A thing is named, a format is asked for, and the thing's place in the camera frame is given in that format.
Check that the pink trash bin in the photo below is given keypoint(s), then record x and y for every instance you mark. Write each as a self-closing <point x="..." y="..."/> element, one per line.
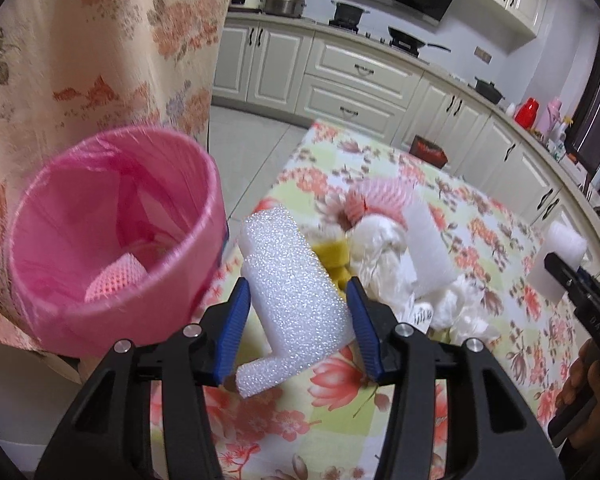
<point x="70" y="220"/>

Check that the white plastic bag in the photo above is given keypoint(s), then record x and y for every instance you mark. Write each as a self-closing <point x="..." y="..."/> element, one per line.
<point x="380" y="245"/>

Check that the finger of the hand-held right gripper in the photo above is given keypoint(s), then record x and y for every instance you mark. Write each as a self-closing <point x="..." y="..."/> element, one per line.
<point x="560" y="272"/>

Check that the yellow sponge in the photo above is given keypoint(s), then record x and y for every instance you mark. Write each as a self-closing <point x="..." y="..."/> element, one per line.
<point x="332" y="255"/>

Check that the white foam block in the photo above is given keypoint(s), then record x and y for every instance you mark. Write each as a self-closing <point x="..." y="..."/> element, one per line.
<point x="290" y="290"/>

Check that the white foam roll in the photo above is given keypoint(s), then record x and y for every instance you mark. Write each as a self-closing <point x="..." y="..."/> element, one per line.
<point x="555" y="245"/>

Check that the black stock pot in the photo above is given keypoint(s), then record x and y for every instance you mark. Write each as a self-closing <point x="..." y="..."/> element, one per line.
<point x="350" y="12"/>

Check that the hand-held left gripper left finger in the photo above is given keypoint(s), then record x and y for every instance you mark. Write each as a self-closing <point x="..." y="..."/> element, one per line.
<point x="235" y="320"/>

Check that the person's right hand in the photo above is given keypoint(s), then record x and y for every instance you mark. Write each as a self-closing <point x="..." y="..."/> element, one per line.
<point x="572" y="380"/>

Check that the steel pressure cooker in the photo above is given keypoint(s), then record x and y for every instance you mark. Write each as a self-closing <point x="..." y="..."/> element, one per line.
<point x="282" y="5"/>

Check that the small pink foam net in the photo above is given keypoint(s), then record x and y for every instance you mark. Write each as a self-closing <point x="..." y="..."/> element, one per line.
<point x="117" y="277"/>

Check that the dark brown waste bin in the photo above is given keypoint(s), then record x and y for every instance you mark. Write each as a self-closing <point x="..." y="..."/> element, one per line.
<point x="427" y="152"/>

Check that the large pink foam fruit net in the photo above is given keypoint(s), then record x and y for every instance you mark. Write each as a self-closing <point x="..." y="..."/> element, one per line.
<point x="380" y="195"/>

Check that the pink thermos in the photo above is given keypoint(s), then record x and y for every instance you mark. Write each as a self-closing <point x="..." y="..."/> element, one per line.
<point x="549" y="120"/>

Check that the red thermos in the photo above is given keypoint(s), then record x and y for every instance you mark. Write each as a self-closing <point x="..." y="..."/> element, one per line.
<point x="527" y="112"/>

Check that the grey single wall outlet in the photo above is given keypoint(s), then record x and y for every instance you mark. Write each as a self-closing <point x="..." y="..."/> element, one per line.
<point x="482" y="54"/>

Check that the cream lower kitchen cabinets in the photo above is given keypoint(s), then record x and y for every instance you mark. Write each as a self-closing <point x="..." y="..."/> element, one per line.
<point x="350" y="67"/>

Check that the white foam sheet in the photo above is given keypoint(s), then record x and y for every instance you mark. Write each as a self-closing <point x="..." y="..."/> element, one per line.
<point x="427" y="255"/>

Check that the floral tablecloth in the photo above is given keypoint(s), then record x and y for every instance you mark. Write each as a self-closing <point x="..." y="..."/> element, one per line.
<point x="490" y="240"/>

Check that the floral curtain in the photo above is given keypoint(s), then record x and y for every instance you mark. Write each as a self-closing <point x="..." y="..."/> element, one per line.
<point x="80" y="60"/>

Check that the black casserole pot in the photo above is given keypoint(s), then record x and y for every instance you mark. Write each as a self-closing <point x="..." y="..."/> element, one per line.
<point x="487" y="91"/>

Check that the black frying pan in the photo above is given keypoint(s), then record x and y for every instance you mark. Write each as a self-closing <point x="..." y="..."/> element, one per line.
<point x="405" y="37"/>

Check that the gas stove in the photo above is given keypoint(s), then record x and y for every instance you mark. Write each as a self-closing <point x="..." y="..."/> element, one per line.
<point x="370" y="35"/>

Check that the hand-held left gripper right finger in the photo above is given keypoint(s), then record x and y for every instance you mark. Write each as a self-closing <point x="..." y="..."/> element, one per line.
<point x="362" y="330"/>

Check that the small white cup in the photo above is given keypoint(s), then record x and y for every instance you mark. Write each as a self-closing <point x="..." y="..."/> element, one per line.
<point x="510" y="109"/>

